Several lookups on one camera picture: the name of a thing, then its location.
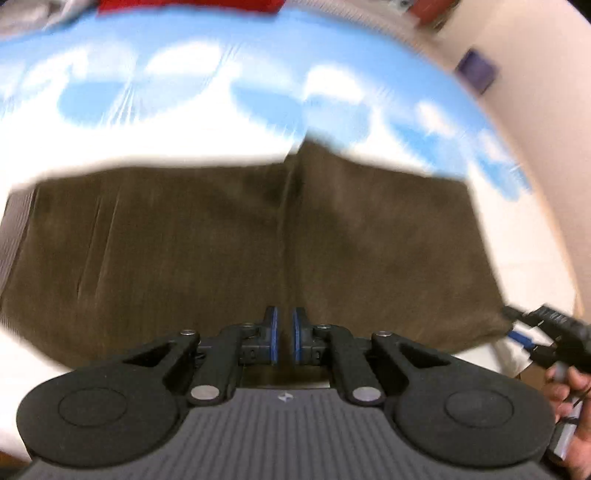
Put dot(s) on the purple bag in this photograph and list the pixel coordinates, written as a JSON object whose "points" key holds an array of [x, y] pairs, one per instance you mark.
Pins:
{"points": [[478, 70]]}

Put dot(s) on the person's right hand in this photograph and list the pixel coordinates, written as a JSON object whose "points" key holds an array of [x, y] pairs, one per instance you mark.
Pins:
{"points": [[581, 392]]}

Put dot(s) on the blue white printed bed sheet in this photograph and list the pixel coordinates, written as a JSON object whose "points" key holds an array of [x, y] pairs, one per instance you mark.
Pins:
{"points": [[161, 138]]}

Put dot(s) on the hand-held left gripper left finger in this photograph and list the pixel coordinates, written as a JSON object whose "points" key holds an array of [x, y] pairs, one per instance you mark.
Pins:
{"points": [[274, 336]]}

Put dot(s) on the white rolled quilt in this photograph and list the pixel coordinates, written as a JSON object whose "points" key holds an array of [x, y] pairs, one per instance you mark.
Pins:
{"points": [[37, 14]]}

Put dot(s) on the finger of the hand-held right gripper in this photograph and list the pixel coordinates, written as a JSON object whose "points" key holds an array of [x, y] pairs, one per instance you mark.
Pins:
{"points": [[522, 340], [538, 316]]}

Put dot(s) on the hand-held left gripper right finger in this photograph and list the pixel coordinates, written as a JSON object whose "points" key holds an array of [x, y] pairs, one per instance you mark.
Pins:
{"points": [[296, 337]]}

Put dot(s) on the red folded blanket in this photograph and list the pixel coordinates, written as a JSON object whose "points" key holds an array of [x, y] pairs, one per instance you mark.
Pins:
{"points": [[184, 5]]}

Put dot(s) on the red cushion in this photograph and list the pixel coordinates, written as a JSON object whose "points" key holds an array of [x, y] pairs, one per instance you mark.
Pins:
{"points": [[431, 11]]}

